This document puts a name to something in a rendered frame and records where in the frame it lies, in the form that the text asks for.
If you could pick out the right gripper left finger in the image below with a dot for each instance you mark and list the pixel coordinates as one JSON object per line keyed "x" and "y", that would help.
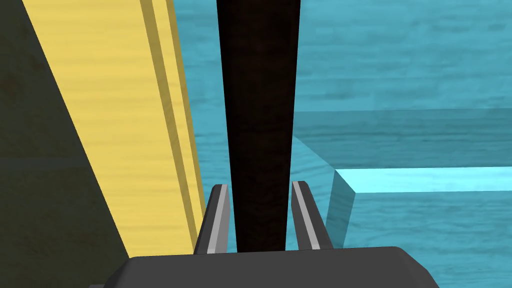
{"x": 218, "y": 224}

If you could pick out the blue wooden door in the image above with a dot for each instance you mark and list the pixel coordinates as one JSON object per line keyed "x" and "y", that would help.
{"x": 400, "y": 60}

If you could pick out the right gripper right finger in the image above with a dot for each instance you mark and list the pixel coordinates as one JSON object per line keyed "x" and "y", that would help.
{"x": 307, "y": 224}

